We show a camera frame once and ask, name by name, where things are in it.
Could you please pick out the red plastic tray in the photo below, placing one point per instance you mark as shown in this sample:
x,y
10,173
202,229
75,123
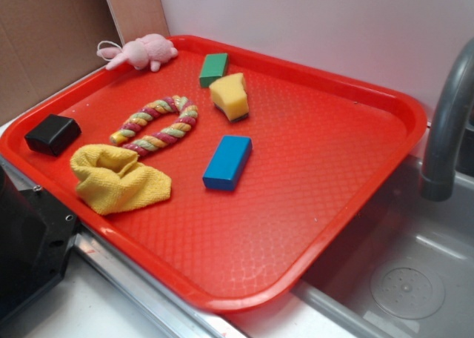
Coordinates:
x,y
322,145

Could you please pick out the blue wooden block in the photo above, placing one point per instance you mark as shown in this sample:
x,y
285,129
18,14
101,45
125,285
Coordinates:
x,y
227,163

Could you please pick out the green wooden block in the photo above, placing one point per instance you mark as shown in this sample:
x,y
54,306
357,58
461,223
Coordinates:
x,y
214,67

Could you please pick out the pink plush bunny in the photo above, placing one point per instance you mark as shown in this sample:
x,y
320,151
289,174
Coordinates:
x,y
150,51

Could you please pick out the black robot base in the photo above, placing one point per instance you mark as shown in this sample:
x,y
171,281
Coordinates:
x,y
37,234

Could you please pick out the grey sink basin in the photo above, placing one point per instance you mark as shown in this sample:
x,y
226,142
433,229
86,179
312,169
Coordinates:
x,y
403,266

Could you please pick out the black box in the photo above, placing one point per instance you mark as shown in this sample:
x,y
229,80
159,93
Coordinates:
x,y
53,135

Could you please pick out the yellow microfibre cloth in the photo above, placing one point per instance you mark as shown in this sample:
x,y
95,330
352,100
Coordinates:
x,y
112,180

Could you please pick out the grey faucet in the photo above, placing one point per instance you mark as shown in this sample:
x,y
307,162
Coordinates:
x,y
449,146

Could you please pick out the yellow sponge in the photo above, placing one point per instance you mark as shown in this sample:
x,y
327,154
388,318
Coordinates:
x,y
229,95

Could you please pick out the multicolour twisted rope toy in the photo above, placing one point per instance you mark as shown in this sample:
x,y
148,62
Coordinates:
x,y
187,115

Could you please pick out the brown cardboard panel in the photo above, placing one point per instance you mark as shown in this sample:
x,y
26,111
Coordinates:
x,y
46,45

